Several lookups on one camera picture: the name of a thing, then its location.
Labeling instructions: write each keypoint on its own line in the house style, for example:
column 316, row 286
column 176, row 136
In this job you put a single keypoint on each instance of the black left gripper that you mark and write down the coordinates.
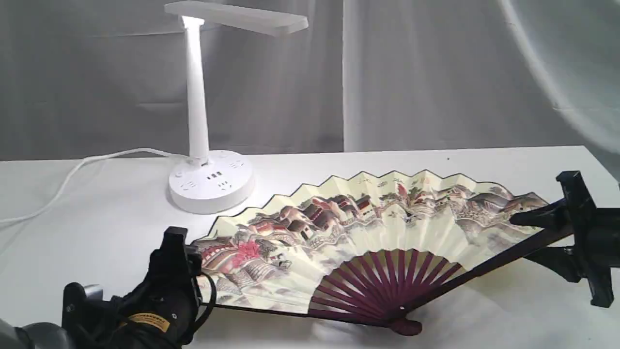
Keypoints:
column 161, row 312

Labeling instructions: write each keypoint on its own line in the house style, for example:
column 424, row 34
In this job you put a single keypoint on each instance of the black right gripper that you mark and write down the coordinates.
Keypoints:
column 595, row 252

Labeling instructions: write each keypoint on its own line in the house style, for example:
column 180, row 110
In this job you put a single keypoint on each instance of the painted folding paper fan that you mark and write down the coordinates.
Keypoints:
column 368, row 249

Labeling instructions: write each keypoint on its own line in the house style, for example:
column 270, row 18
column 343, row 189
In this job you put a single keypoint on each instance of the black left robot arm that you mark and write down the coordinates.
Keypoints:
column 45, row 335

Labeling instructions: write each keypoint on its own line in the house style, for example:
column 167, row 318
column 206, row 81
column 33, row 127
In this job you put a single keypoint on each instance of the grey backdrop curtain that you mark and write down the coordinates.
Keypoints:
column 84, row 77

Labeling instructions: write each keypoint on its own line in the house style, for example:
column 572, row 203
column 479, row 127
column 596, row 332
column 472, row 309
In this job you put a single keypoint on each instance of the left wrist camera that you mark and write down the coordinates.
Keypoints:
column 84, row 312

